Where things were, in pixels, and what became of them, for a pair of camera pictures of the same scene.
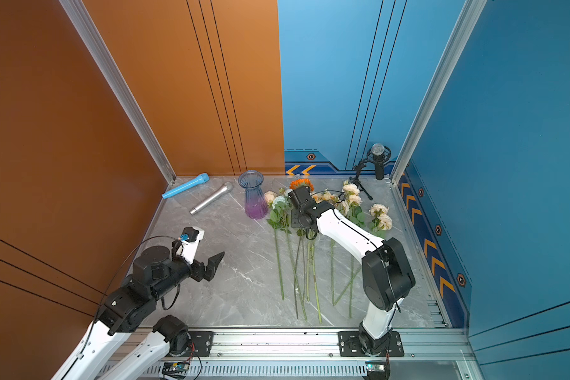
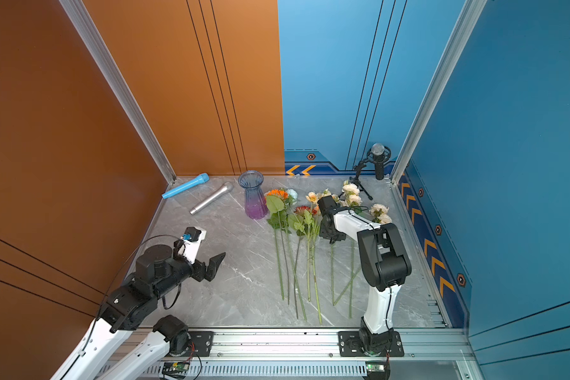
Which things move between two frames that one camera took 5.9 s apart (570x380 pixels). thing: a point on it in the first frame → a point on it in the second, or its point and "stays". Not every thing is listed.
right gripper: (294, 222) → (322, 233)
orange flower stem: (302, 182) → (283, 256)
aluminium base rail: (427, 354) stays
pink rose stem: (381, 222) stays
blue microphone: (195, 181) stays
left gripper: (210, 267) stays
